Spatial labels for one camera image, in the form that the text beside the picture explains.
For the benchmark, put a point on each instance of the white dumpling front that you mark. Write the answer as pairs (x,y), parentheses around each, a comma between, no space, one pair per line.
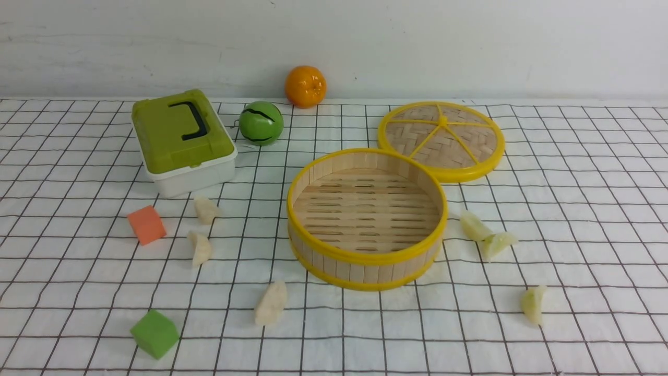
(269,309)

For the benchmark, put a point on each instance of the white grid tablecloth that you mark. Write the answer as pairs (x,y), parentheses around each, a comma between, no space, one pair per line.
(582,186)

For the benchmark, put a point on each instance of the bamboo steamer tray yellow rim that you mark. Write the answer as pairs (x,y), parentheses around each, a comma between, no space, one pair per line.
(366,219)

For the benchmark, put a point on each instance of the green dumpling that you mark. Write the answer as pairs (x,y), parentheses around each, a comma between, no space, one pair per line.
(531,304)
(495,243)
(473,227)

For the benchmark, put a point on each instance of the bamboo steamer lid yellow rim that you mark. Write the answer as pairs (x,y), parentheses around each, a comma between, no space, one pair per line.
(455,143)

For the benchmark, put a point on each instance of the green toy watermelon ball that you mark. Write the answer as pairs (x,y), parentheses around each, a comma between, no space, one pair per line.
(261,123)

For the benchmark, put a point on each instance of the orange toy fruit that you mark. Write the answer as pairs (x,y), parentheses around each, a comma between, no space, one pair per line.
(305,87)

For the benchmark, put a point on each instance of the green lid storage box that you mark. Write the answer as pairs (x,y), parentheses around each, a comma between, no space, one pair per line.
(184,144)

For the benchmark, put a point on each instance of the white dumpling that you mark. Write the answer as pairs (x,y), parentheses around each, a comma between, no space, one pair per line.
(201,247)
(207,211)
(269,309)

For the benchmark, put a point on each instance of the orange foam cube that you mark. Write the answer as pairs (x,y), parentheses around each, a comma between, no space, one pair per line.
(147,225)

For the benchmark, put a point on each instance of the green foam cube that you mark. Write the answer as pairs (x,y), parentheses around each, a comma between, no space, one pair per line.
(155,334)

